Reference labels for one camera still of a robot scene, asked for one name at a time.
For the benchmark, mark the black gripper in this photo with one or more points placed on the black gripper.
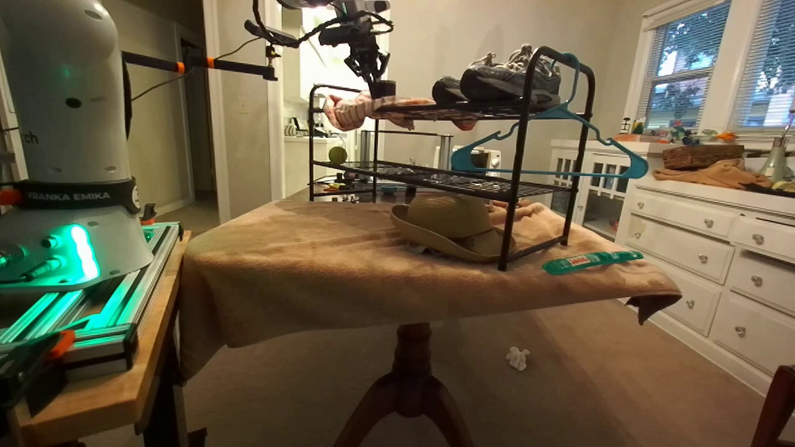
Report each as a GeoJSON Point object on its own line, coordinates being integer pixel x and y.
{"type": "Point", "coordinates": [362, 32]}

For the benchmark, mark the brown mug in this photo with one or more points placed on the brown mug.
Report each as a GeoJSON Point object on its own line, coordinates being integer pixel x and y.
{"type": "Point", "coordinates": [382, 87]}

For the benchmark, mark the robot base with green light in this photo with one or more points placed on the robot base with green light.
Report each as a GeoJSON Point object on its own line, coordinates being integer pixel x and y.
{"type": "Point", "coordinates": [75, 218]}

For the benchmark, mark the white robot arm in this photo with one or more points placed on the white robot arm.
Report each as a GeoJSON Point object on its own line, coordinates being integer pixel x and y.
{"type": "Point", "coordinates": [336, 9]}

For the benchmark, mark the black shoes on rack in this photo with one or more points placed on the black shoes on rack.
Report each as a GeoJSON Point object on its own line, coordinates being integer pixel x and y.
{"type": "Point", "coordinates": [496, 82]}

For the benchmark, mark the black metal shoe rack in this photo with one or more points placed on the black metal shoe rack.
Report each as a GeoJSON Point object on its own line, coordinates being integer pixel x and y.
{"type": "Point", "coordinates": [574, 100]}

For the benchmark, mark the teal hanger on rack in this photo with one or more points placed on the teal hanger on rack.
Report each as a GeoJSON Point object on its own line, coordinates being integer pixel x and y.
{"type": "Point", "coordinates": [476, 154]}

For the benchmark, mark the green ball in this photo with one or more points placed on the green ball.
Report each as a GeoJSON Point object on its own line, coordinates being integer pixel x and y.
{"type": "Point", "coordinates": [336, 154]}

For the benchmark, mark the tan tablecloth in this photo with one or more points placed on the tan tablecloth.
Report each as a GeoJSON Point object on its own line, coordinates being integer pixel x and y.
{"type": "Point", "coordinates": [292, 266]}

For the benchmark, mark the teal hanger on table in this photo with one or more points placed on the teal hanger on table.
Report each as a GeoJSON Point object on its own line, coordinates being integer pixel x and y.
{"type": "Point", "coordinates": [588, 262]}

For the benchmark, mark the crumpled white paper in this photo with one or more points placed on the crumpled white paper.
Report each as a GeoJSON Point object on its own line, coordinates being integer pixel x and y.
{"type": "Point", "coordinates": [518, 357]}

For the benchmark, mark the brown cloth on dresser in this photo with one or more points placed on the brown cloth on dresser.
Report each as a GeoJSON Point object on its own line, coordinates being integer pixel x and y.
{"type": "Point", "coordinates": [726, 172]}

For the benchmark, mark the white dresser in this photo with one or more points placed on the white dresser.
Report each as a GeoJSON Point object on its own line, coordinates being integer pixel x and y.
{"type": "Point", "coordinates": [734, 262]}

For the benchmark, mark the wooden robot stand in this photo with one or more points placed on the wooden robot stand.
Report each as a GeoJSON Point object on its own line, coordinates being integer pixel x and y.
{"type": "Point", "coordinates": [112, 360]}

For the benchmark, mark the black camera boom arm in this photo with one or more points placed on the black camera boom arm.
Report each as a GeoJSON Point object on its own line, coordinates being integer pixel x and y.
{"type": "Point", "coordinates": [199, 63]}

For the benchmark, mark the wooden pedestal table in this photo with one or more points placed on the wooden pedestal table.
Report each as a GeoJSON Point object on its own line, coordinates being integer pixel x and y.
{"type": "Point", "coordinates": [409, 390]}

